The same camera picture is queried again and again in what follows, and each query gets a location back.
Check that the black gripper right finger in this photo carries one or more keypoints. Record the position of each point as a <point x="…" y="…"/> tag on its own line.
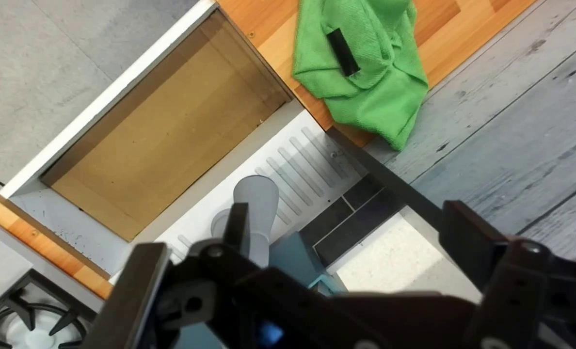
<point x="486" y="259"/>

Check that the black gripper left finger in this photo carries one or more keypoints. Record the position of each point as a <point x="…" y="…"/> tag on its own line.
<point x="133" y="291"/>

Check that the grey toy faucet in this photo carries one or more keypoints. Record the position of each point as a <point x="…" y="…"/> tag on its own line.
<point x="258" y="200"/>

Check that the wooden stove base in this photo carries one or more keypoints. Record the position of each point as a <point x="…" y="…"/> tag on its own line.
<point x="35" y="239"/>

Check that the grey toy stove top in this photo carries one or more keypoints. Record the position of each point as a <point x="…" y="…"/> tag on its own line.
<point x="15" y="317"/>

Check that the grey wood backsplash panel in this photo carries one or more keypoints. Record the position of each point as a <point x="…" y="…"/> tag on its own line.
<point x="525" y="129"/>

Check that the white toy sink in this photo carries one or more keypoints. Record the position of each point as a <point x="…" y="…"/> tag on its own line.
<point x="163" y="129"/>

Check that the teal plastic bin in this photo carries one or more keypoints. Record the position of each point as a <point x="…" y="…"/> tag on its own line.
<point x="296" y="259"/>

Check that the green cloth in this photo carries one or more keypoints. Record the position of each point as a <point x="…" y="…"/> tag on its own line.
<point x="376" y="98"/>

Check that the wooden countertop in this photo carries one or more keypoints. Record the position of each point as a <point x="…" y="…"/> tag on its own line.
<point x="442" y="39"/>

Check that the black metal frame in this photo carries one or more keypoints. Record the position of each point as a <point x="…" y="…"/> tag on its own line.
<point x="389" y="181"/>

